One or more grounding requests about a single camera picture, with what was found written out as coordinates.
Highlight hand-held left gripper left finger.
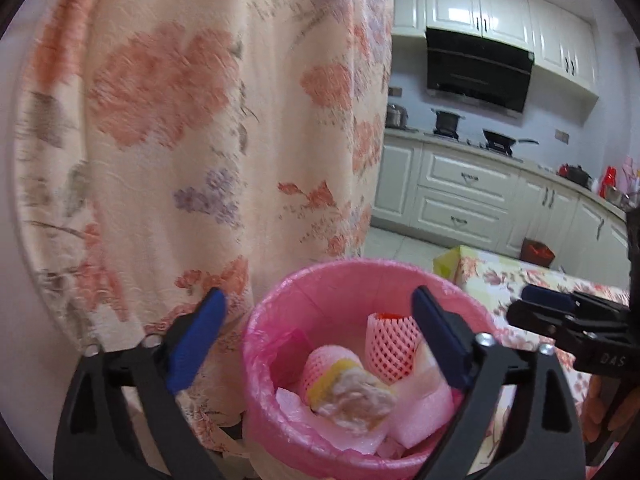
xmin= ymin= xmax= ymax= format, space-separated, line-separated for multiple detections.
xmin=52 ymin=287 xmax=228 ymax=480

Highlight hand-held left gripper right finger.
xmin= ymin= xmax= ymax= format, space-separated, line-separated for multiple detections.
xmin=411 ymin=285 xmax=587 ymax=480

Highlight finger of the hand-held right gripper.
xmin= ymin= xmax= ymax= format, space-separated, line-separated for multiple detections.
xmin=506 ymin=300 xmax=630 ymax=350
xmin=520 ymin=284 xmax=631 ymax=321

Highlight pink foam fruit net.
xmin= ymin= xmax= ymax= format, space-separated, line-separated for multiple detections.
xmin=366 ymin=311 xmax=426 ymax=381

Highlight white tissue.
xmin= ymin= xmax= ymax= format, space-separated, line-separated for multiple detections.
xmin=320 ymin=367 xmax=398 ymax=436

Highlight small white foam block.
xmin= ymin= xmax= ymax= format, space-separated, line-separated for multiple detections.
xmin=275 ymin=387 xmax=396 ymax=458

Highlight yellow sponge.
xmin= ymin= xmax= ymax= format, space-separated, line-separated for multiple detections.
xmin=305 ymin=360 xmax=353 ymax=411

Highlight pink trash bin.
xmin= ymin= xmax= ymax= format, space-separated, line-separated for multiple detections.
xmin=242 ymin=258 xmax=506 ymax=480

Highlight person's right hand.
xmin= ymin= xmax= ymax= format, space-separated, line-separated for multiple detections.
xmin=582 ymin=375 xmax=640 ymax=443

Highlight small red floor bin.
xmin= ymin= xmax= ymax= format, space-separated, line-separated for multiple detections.
xmin=520 ymin=238 xmax=555 ymax=268

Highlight floral tablecloth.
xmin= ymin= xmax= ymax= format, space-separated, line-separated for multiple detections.
xmin=432 ymin=245 xmax=633 ymax=480

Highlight red black casserole pot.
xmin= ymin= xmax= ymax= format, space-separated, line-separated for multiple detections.
xmin=557 ymin=163 xmax=593 ymax=186

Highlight white lower cabinets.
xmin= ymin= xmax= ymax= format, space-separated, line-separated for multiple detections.
xmin=372 ymin=132 xmax=631 ymax=271

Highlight white cabinets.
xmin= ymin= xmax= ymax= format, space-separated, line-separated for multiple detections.
xmin=391 ymin=0 xmax=600 ymax=101
xmin=372 ymin=132 xmax=631 ymax=271

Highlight black frying pan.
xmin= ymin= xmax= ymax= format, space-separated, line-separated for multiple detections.
xmin=482 ymin=129 xmax=540 ymax=148

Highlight gas stove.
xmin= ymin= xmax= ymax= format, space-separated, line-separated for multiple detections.
xmin=425 ymin=130 xmax=516 ymax=153

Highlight black stock pot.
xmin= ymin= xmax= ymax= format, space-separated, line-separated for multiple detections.
xmin=431 ymin=108 xmax=466 ymax=136

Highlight silver pressure cooker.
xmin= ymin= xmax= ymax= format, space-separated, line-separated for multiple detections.
xmin=386 ymin=104 xmax=410 ymax=130

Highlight floral curtain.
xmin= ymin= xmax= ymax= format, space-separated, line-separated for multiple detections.
xmin=12 ymin=0 xmax=396 ymax=461

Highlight black range hood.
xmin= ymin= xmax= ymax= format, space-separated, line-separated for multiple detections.
xmin=426 ymin=27 xmax=535 ymax=114

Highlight white upper cabinets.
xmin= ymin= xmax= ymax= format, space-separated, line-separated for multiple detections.
xmin=391 ymin=0 xmax=600 ymax=101

